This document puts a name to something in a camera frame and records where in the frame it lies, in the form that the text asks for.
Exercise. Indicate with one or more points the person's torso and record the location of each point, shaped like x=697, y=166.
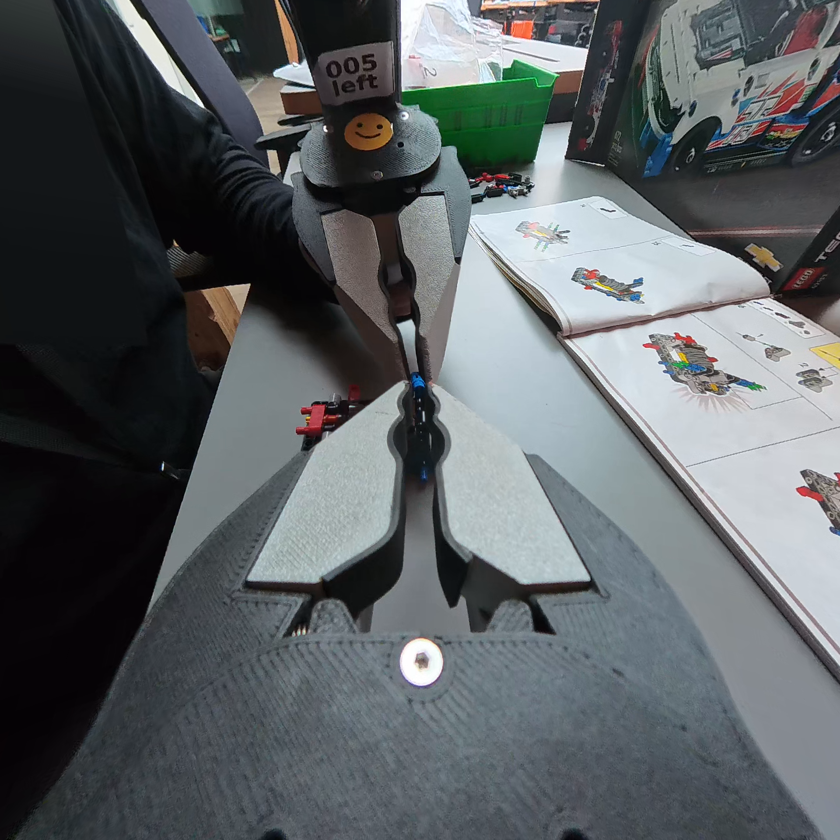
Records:
x=79, y=328

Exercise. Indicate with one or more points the crumpled clear plastic bags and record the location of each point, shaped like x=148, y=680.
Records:
x=446, y=46

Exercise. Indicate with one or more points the black frame lego model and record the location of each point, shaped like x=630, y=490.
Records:
x=321, y=417

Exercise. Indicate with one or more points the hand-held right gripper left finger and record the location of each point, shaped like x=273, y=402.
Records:
x=328, y=518

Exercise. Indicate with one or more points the lego instruction booklet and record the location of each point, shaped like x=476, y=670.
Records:
x=656, y=295

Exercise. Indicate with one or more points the wooden furniture frame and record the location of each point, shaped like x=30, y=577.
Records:
x=213, y=328

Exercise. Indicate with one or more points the green object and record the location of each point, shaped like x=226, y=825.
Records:
x=492, y=118

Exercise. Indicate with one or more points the black lego set box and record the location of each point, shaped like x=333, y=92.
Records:
x=722, y=98

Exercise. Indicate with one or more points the person's left forearm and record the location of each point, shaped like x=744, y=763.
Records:
x=229, y=197

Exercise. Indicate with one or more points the blue lego pin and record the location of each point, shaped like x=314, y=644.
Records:
x=417, y=382

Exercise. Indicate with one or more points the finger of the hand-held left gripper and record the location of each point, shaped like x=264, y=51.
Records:
x=436, y=249
x=354, y=262

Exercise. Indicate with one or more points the pile of lego pieces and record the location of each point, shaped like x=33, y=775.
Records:
x=502, y=185

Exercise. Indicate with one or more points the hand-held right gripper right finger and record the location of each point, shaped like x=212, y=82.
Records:
x=512, y=518

